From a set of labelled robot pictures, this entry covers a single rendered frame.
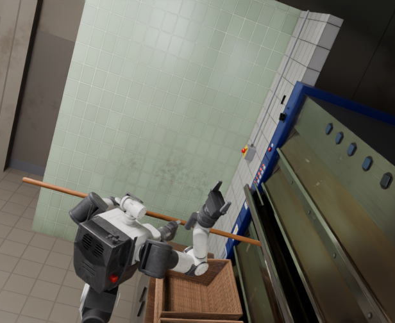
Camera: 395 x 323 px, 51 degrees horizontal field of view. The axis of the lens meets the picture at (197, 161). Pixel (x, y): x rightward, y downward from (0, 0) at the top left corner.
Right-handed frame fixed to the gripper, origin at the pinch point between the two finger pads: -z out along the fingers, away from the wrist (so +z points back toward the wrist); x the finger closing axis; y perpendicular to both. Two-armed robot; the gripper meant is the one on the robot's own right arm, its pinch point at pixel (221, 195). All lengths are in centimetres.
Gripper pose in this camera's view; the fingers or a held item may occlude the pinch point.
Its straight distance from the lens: 173.9
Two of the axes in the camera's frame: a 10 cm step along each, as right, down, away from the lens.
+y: 8.8, 0.0, 4.8
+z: -3.7, 6.5, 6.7
